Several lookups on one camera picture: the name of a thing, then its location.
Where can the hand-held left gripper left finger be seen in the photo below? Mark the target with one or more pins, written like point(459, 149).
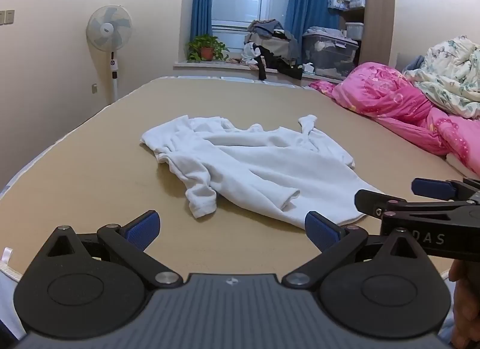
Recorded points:
point(144, 227)

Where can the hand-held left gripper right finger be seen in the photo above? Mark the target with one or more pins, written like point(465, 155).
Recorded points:
point(322, 229)

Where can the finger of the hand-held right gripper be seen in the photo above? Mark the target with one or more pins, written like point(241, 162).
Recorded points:
point(431, 186)
point(369, 202)

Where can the white shirt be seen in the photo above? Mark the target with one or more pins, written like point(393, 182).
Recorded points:
point(243, 161)

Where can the pile of clothes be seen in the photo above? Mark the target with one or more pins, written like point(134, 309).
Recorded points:
point(268, 45)

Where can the person's right hand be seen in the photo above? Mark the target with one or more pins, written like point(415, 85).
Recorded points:
point(467, 296)

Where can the white cloth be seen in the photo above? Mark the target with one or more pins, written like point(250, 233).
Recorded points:
point(459, 164)

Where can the beige bed mat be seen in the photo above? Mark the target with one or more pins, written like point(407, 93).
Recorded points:
point(93, 154)

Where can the pink floral quilt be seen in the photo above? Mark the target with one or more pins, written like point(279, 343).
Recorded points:
point(390, 101)

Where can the white floral quilt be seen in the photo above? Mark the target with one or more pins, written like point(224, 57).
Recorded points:
point(450, 71)

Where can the white ribbon tag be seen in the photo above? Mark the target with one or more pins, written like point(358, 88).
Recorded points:
point(6, 257)

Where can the blue striped bed sheet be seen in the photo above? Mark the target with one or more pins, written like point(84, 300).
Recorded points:
point(7, 296)

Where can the clear plastic storage bin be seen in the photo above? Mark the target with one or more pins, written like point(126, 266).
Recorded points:
point(330, 52)

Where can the small clear plastic box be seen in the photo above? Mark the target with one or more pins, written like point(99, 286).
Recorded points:
point(354, 30)

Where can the wooden shelf unit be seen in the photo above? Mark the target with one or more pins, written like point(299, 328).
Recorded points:
point(378, 7)

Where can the potted green plant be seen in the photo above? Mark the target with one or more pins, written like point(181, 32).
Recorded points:
point(204, 47)

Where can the white standing fan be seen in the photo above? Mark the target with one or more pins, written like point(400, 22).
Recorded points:
point(108, 28)

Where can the wall outlet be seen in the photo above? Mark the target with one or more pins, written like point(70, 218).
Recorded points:
point(95, 89)

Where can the wall switch plate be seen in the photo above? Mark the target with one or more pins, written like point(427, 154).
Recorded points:
point(7, 17)

